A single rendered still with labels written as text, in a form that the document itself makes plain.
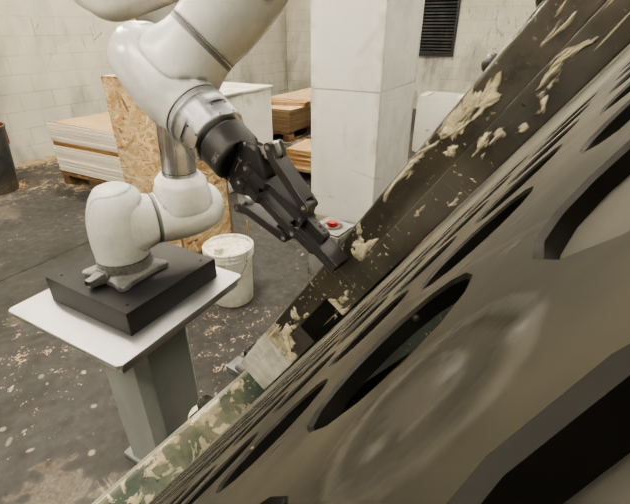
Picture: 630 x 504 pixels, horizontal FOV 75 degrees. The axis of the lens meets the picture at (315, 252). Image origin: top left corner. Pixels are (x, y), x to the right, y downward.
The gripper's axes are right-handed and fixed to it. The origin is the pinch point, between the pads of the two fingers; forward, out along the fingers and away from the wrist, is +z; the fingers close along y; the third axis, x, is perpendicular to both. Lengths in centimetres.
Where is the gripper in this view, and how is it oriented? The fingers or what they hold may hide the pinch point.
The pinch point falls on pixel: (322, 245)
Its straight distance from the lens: 53.4
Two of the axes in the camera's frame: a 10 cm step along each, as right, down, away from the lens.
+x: 5.8, -3.9, 7.2
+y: 4.5, -5.8, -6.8
